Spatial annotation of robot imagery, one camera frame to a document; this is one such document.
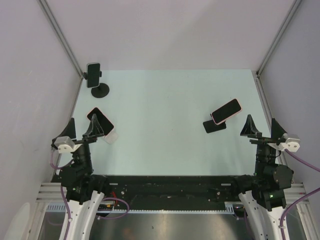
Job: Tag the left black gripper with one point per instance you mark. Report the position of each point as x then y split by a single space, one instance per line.
94 130

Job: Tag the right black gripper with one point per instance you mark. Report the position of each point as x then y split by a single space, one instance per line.
250 130

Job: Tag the pink case phone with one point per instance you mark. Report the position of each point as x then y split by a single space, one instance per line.
106 125
226 111

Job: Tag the white phone stand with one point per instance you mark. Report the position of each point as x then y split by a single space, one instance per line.
111 137

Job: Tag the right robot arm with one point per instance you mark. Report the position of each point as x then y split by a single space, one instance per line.
263 193

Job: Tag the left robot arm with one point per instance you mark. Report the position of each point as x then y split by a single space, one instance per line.
82 191

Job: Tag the black round-base phone stand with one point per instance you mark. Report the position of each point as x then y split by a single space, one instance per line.
99 91

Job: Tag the black square-base phone stand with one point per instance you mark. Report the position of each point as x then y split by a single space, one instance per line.
210 126

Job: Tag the grey case phone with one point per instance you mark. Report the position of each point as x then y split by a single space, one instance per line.
93 74

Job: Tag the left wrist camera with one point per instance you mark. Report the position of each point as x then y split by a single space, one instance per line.
64 144

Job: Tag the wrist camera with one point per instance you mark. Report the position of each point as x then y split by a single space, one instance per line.
64 144
290 142

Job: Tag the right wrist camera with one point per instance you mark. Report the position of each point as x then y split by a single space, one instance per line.
290 142

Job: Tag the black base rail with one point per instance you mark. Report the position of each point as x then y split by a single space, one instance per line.
168 193

